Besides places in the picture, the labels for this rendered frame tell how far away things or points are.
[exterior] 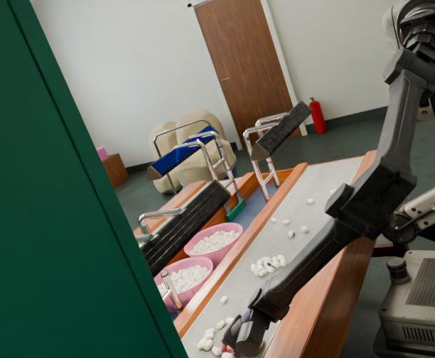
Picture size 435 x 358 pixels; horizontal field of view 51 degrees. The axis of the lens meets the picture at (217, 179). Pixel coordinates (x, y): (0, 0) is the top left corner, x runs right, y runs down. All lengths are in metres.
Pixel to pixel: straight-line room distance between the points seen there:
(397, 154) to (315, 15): 5.10
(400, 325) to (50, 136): 1.42
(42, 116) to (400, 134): 0.63
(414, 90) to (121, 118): 6.68
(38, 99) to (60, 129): 0.04
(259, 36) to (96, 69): 2.77
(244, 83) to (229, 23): 0.79
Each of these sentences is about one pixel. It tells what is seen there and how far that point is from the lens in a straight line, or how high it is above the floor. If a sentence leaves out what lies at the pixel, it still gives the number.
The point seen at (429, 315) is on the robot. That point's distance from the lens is 1.71.
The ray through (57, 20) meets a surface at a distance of 7.85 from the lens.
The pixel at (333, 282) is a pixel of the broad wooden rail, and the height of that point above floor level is 0.76.
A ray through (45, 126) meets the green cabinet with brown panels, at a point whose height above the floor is 1.50.
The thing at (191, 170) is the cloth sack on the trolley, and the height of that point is 0.46.
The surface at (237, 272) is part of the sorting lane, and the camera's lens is 1.69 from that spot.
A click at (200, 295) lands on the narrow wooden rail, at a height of 0.76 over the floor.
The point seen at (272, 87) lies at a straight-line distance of 6.16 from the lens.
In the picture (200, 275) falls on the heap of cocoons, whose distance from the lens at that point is 1.77.
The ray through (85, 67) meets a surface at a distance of 7.68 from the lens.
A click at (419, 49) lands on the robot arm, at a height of 1.36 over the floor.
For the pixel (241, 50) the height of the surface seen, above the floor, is 1.31.
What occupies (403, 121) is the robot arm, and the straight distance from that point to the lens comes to 0.95.
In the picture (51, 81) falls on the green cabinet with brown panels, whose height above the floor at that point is 1.55.
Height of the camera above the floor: 1.52
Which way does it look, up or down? 16 degrees down
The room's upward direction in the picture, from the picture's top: 20 degrees counter-clockwise
